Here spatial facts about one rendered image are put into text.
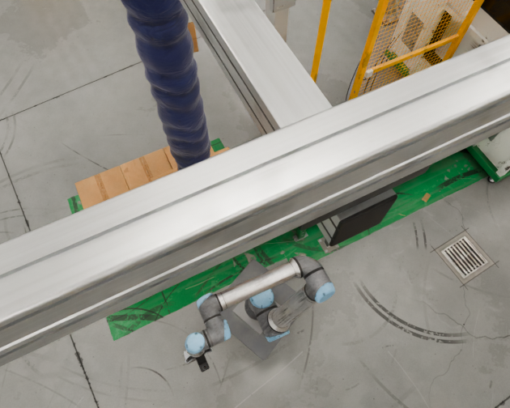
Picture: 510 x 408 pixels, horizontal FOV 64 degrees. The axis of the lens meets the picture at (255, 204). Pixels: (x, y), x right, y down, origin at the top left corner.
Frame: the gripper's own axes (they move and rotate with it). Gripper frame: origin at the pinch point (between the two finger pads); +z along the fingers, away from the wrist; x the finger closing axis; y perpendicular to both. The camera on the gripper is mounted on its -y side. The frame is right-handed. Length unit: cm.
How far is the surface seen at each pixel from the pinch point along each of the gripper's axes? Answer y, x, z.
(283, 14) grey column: 203, -154, -24
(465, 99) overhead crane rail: -13, -37, -199
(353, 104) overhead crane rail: -8, -25, -198
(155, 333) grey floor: 50, 25, 129
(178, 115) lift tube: 95, -31, -78
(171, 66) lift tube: 95, -31, -110
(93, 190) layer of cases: 171, 30, 76
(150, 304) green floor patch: 75, 21, 128
